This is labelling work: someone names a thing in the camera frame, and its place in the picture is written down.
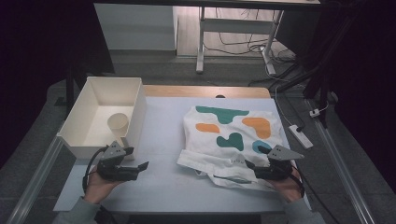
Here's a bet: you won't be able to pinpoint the white power strip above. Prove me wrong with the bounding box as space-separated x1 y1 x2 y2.
288 124 314 150

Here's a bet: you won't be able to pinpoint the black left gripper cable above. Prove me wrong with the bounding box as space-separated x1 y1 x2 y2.
81 146 108 194

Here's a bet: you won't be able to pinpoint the cream white cup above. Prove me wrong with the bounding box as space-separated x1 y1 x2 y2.
106 112 130 140

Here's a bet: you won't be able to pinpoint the white desk frame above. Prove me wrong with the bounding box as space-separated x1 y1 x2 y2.
195 6 285 76

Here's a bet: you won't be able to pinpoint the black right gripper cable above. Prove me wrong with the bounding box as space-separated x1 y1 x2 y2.
290 165 306 199

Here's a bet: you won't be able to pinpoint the person's left hand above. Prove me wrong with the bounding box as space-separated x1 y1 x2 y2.
83 169 123 205

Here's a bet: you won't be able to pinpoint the person's right hand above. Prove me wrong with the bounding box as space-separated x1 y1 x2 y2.
266 167 304 203

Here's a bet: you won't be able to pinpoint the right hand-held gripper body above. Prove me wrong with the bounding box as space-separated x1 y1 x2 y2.
253 144 305 182

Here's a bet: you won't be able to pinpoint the white cabinet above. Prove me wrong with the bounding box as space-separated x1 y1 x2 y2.
93 3 178 51

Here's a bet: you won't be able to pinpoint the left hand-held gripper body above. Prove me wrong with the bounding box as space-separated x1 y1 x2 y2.
96 140 140 182

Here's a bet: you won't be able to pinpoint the tangle of floor cables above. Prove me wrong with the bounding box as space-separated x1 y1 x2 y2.
204 7 297 63

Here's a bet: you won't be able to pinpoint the aluminium rail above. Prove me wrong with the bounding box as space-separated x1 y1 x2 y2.
306 98 378 224
6 135 65 224

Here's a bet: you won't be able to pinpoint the white tote bag coloured shapes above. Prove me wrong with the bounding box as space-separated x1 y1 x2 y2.
177 105 289 191

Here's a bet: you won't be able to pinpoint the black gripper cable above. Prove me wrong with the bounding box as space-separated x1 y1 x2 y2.
290 165 306 199
81 146 108 194

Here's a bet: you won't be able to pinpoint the white rectangular storage box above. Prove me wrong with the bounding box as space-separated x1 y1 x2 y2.
56 76 148 161

